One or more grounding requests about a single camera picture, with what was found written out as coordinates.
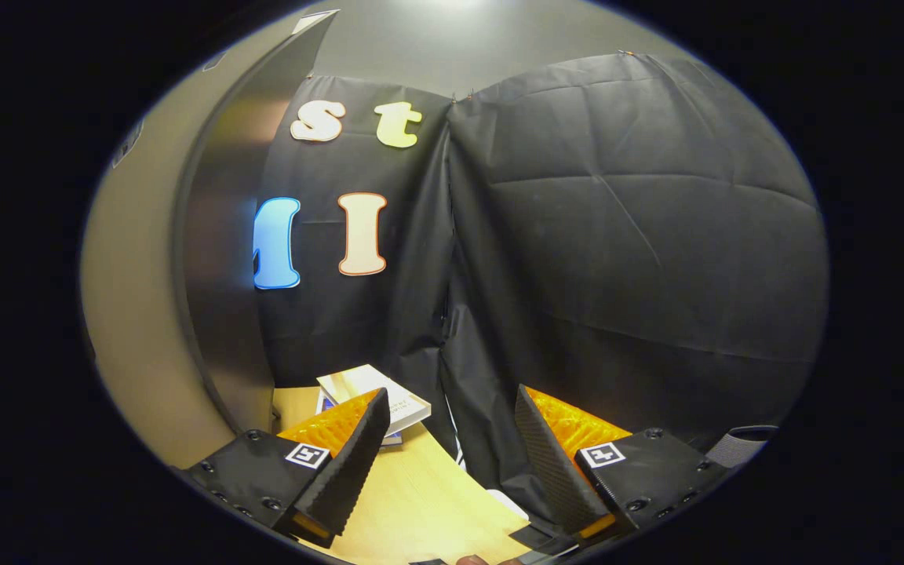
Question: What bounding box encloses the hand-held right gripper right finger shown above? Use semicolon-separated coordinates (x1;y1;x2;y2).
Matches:
513;383;735;542

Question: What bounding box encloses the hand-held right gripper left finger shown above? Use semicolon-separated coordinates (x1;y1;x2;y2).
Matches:
184;387;392;549

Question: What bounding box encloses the grey shoe cabinet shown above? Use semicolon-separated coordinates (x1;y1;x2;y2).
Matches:
172;8;341;436

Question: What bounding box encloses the grey shoe cabinet door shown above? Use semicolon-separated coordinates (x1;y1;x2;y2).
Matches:
79;31;237;472

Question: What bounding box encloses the black backdrop cloth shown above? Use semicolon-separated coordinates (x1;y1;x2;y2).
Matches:
252;51;831;542

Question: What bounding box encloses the grey webbing strap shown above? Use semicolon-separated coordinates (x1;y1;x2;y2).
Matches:
705;425;780;470

